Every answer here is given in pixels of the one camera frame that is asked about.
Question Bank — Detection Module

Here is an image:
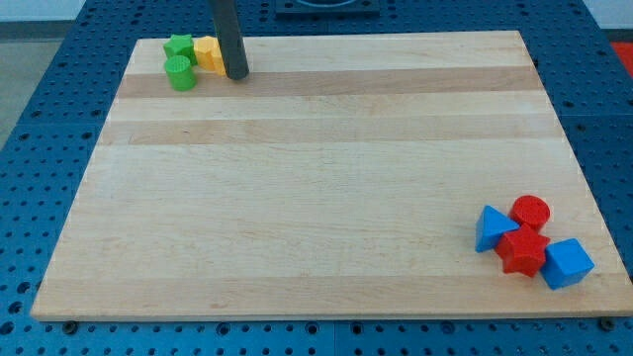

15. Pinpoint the blue triangle block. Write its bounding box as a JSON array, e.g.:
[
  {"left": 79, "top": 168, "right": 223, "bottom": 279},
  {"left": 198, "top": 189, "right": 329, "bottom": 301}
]
[{"left": 475, "top": 205, "right": 519, "bottom": 253}]

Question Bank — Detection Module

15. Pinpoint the red cylinder block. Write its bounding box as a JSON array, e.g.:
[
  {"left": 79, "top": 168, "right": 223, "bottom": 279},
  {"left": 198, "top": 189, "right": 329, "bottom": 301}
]
[{"left": 508, "top": 195, "right": 551, "bottom": 231}]

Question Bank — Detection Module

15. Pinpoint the green cylinder block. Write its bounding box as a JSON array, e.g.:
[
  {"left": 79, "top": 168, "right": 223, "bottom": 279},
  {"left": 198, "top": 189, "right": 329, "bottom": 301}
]
[{"left": 163, "top": 55, "right": 197, "bottom": 91}]

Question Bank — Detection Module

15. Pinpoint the blue cube block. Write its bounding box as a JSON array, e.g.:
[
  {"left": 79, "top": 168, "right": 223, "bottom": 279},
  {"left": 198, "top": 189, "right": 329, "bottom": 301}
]
[{"left": 540, "top": 238, "right": 594, "bottom": 290}]

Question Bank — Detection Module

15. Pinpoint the red object at edge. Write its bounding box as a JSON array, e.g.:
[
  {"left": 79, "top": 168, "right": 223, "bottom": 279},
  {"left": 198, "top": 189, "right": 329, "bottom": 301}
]
[{"left": 610, "top": 42, "right": 633, "bottom": 76}]

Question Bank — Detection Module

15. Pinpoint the yellow block behind rod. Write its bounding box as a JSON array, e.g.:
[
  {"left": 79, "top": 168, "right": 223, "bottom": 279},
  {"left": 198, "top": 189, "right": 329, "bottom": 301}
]
[{"left": 212, "top": 47, "right": 226, "bottom": 76}]

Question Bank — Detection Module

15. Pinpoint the green star block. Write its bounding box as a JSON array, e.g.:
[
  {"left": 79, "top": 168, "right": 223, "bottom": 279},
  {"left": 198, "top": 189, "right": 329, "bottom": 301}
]
[{"left": 163, "top": 34, "right": 198, "bottom": 66}]

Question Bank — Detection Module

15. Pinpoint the yellow hexagon block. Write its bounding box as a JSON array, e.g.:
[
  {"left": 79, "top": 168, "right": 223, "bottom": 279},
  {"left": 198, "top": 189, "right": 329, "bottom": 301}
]
[{"left": 194, "top": 36, "right": 217, "bottom": 71}]

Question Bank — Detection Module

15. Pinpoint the red star block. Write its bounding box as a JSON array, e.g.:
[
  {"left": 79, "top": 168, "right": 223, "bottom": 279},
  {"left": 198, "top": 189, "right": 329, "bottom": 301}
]
[{"left": 495, "top": 224, "right": 551, "bottom": 278}]

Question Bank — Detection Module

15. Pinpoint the light wooden board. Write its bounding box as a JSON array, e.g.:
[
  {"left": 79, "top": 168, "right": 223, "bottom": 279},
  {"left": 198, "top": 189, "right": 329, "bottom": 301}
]
[{"left": 31, "top": 31, "right": 632, "bottom": 321}]

